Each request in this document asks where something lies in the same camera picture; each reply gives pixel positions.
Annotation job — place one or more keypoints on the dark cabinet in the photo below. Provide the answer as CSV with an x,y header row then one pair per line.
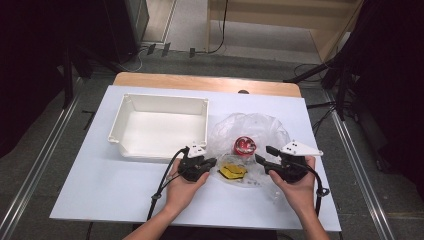
x,y
128,26

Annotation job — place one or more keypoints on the white board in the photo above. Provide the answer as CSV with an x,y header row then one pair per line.
x,y
110,193

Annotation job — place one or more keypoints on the person's right hand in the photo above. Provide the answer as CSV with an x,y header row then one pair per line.
x,y
300,193

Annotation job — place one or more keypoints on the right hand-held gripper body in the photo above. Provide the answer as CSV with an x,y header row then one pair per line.
x,y
293,163

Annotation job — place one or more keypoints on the small black floor block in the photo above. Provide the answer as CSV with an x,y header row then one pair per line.
x,y
192,52
166,49
151,49

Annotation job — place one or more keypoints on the light wooden furniture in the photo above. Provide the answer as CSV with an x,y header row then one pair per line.
x,y
280,13

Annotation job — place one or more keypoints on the red round can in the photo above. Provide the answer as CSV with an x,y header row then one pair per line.
x,y
245,146

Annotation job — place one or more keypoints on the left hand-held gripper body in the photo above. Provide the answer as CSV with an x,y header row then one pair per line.
x,y
195,166

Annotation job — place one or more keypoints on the wooden table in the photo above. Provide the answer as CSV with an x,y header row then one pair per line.
x,y
200,81

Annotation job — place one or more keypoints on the metal floor rail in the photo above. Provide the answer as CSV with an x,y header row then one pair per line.
x,y
40,156
363,173

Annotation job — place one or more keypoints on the white plastic bin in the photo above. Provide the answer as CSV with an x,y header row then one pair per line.
x,y
160,133

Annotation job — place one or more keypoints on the clear smiley plastic bag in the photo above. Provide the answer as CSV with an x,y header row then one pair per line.
x,y
260,130

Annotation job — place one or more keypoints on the person's left hand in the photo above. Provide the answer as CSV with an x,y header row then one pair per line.
x,y
182,191

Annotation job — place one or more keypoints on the person's dark lap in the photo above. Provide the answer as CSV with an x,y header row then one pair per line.
x,y
216,235

